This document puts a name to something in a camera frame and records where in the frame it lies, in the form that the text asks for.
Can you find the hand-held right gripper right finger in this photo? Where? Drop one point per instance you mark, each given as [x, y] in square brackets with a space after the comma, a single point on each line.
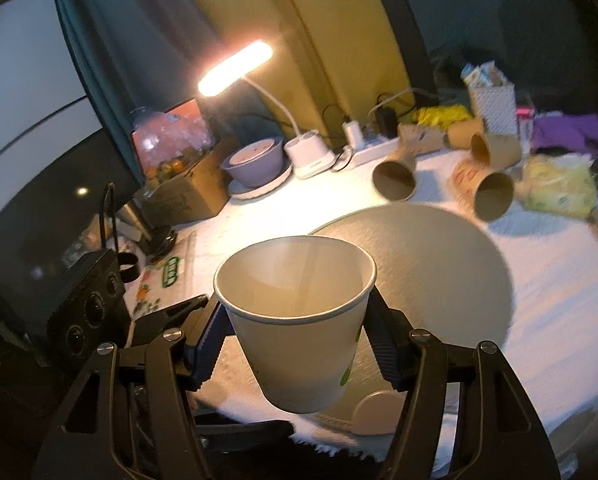
[383, 352]

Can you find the white round lid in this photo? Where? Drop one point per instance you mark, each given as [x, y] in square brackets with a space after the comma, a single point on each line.
[379, 412]

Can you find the white desk lamp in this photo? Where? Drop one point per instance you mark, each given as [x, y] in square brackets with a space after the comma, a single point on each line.
[309, 152]

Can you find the green tissue packet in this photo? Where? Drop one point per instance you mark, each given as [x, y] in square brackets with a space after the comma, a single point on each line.
[559, 187]

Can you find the black charger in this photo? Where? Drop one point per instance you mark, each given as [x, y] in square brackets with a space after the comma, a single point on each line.
[386, 122]

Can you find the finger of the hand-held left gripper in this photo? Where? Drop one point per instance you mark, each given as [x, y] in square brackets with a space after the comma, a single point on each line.
[164, 317]

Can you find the white power strip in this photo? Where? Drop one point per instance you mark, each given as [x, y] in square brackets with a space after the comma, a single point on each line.
[374, 150]

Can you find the brown paper cup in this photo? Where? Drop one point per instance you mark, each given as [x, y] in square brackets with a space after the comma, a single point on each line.
[491, 192]
[499, 149]
[421, 139]
[393, 177]
[464, 132]

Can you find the purple cloth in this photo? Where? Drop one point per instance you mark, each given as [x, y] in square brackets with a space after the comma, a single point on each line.
[569, 130]

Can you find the white plate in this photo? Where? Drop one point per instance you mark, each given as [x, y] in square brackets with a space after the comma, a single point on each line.
[259, 190]

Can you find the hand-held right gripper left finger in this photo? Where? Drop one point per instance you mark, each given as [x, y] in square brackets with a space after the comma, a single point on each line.
[206, 347]

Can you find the cardboard box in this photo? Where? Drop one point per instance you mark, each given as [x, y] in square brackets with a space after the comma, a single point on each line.
[194, 190]

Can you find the teal curtain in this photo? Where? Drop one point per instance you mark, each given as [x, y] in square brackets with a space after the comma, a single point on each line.
[114, 60]

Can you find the yellow curtain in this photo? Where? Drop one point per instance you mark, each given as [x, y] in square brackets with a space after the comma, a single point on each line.
[304, 20]

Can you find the white charger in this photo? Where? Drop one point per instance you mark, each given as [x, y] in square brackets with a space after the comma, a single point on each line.
[353, 134]

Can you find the clear plastic bag of fruit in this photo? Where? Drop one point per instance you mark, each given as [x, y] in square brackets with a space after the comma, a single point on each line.
[171, 135]

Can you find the pink box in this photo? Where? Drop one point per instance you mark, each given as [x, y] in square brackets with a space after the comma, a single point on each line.
[525, 112]

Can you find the yellow cloth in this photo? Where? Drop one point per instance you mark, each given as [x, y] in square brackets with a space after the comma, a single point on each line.
[441, 116]

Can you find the white paper cup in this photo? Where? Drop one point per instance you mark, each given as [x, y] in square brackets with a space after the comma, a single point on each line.
[299, 355]

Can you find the white tablecloth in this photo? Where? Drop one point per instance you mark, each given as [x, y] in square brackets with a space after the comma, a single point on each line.
[554, 300]

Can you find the round grey mat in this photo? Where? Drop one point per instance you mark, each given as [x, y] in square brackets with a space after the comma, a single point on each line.
[429, 270]

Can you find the purple bowl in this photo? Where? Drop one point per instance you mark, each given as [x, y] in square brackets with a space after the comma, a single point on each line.
[254, 160]

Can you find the white patterned holder box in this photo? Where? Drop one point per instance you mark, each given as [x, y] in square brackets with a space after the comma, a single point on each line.
[491, 107]

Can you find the black clip stand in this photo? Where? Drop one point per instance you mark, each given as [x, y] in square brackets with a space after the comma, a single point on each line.
[154, 240]

